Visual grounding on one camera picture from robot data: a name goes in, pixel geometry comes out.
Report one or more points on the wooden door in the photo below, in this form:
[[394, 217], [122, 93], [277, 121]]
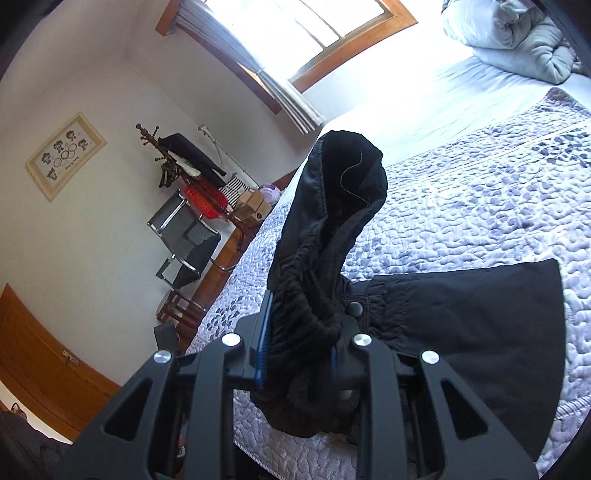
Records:
[[41, 360]]

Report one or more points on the wooden coat rack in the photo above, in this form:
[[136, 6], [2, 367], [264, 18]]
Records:
[[150, 138]]

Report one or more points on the black metal chair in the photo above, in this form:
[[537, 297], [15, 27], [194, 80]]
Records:
[[194, 240]]

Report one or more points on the small cardboard box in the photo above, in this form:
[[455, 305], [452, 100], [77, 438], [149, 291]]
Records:
[[251, 197]]

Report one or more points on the striped cloth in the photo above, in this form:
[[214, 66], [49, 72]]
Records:
[[233, 191]]

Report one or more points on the wooden window frame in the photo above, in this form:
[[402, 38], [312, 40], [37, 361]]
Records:
[[351, 56]]

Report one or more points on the large cardboard box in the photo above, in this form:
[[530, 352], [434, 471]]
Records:
[[258, 211]]

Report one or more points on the bed with quilted cover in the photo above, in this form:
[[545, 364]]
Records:
[[461, 207]]

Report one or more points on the white drying rack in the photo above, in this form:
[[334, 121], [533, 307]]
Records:
[[217, 143]]

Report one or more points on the purple container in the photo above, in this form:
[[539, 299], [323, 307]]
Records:
[[270, 193]]

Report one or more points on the black pants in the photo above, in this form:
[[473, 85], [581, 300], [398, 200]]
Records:
[[461, 323]]

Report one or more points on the black jacket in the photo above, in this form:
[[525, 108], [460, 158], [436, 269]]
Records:
[[184, 147]]

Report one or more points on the striped curtain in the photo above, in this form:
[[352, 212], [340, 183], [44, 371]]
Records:
[[286, 92]]

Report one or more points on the red bag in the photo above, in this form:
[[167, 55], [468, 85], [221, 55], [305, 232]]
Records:
[[203, 203]]

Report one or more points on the framed wall picture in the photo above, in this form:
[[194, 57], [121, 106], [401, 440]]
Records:
[[64, 157]]

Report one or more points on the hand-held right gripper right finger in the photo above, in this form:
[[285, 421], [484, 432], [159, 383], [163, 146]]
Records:
[[334, 364]]

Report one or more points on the dark cloth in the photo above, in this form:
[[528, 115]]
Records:
[[23, 452]]

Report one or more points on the wooden stool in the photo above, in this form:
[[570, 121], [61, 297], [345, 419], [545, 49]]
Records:
[[182, 314]]

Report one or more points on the black clothes hangers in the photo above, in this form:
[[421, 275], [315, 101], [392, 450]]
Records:
[[167, 175]]

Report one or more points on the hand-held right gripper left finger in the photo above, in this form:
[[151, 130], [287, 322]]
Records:
[[263, 350]]

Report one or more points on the grey duvet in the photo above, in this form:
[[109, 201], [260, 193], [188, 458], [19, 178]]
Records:
[[508, 37]]

